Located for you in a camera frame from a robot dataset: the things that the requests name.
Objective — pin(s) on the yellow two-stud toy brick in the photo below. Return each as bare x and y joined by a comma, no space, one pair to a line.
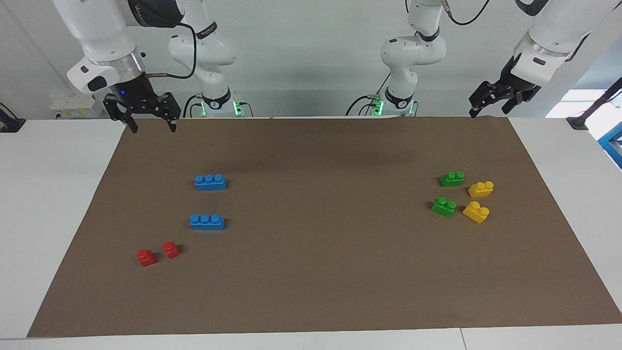
481,189
476,213

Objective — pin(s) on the white wall socket box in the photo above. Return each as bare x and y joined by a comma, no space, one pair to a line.
73,106

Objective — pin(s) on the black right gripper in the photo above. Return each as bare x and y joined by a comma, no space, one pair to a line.
133,92

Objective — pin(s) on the blue three-stud toy brick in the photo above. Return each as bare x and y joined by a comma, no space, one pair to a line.
207,223
210,183

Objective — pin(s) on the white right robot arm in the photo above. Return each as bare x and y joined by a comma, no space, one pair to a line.
104,29

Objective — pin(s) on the brown paper table mat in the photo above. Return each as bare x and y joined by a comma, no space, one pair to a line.
311,272

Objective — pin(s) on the black table clamp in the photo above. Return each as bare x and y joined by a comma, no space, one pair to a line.
10,124

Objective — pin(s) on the blue frame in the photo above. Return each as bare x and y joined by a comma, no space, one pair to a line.
613,143

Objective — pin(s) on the black stand bracket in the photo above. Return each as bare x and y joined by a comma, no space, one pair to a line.
590,109

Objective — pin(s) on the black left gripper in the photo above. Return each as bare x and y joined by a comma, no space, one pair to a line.
510,85

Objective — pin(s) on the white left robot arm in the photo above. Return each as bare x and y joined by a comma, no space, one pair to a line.
413,53

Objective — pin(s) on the red one-stud toy brick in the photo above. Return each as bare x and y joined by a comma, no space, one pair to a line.
146,258
171,250

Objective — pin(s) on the green two-stud toy brick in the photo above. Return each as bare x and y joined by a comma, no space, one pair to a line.
452,180
443,208

